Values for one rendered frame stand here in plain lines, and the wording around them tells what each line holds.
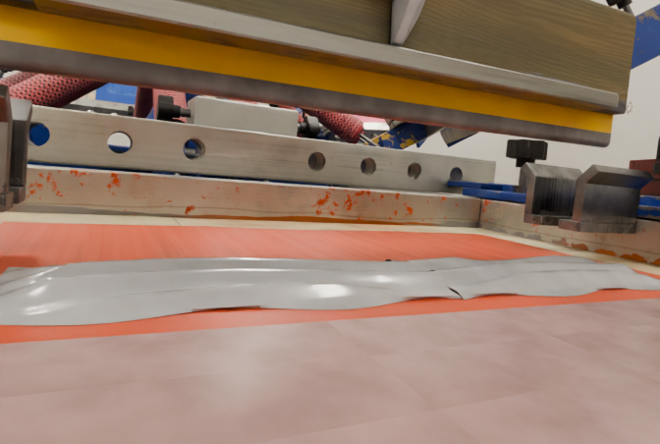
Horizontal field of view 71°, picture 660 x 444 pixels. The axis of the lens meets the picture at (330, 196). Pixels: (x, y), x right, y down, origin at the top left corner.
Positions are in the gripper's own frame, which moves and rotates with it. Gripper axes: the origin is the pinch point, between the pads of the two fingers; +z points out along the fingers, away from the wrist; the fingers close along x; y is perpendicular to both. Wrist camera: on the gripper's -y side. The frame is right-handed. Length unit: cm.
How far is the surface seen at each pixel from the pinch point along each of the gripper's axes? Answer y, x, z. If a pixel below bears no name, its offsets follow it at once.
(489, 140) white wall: -200, -195, -21
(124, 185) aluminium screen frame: 12.9, -17.5, 11.1
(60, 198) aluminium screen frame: 17.4, -17.5, 12.5
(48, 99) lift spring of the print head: 24, -64, 1
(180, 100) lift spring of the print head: 5, -51, 0
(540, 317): -1.9, 10.8, 13.5
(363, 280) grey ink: 3.8, 6.3, 13.0
